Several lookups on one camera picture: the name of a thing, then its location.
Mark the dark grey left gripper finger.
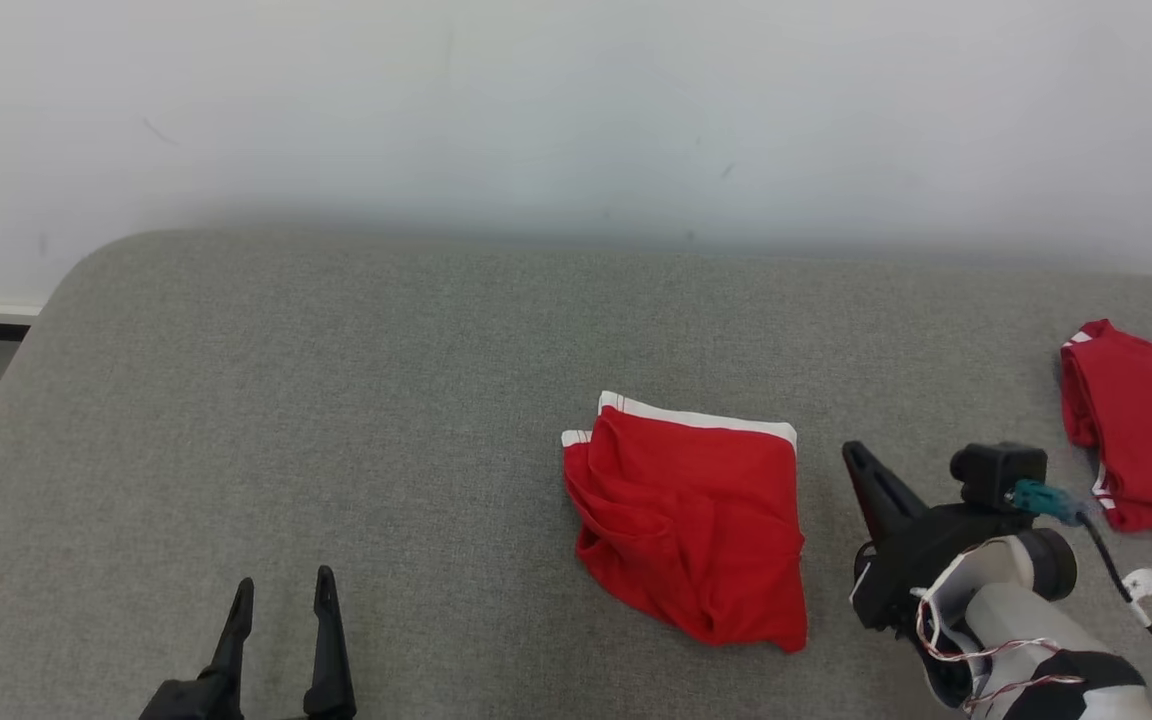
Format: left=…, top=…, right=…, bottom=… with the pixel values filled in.
left=198, top=577, right=255, bottom=720
left=303, top=565, right=358, bottom=719

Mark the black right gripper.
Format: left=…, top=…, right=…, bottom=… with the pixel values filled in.
left=842, top=440, right=1022, bottom=637

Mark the red shorts white hem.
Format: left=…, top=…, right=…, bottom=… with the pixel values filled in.
left=561, top=390, right=809, bottom=654

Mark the right camera cable teal plug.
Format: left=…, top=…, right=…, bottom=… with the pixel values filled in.
left=1008, top=478, right=1152, bottom=703

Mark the thin red white wire bundle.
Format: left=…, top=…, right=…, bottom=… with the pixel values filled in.
left=914, top=590, right=1087, bottom=716

